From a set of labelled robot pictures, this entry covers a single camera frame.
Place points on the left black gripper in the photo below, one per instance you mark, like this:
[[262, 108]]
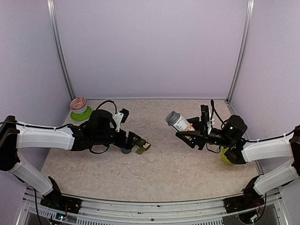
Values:
[[128, 145]]

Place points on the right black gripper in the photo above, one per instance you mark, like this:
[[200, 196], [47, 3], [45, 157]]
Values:
[[199, 138]]

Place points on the green weekly pill organizer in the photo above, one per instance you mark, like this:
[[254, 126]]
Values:
[[140, 150]]

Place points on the orange pill bottle grey cap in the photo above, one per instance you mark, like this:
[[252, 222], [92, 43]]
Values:
[[178, 123]]

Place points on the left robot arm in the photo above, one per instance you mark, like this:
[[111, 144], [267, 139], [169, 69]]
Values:
[[102, 128]]

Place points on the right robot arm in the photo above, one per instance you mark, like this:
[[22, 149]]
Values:
[[240, 151]]

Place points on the lime green bowl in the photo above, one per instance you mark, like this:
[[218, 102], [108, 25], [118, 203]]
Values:
[[224, 157]]

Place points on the lime green plate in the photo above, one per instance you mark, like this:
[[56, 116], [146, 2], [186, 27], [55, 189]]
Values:
[[82, 116]]

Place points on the red patterned white bowl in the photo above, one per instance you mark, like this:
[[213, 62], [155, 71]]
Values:
[[78, 105]]

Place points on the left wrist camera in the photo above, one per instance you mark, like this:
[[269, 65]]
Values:
[[120, 117]]

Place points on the right aluminium frame post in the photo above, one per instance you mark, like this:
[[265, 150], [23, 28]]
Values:
[[242, 50]]

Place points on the aluminium frame post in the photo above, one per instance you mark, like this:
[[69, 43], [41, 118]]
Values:
[[242, 50], [59, 49]]

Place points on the front aluminium rail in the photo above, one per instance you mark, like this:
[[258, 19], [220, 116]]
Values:
[[107, 212]]

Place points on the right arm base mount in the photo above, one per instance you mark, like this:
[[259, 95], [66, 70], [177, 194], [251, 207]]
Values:
[[243, 202]]

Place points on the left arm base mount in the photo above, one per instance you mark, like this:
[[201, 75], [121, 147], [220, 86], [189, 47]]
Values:
[[56, 200]]

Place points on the left aluminium frame post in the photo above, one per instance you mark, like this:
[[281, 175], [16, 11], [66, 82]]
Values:
[[59, 49]]

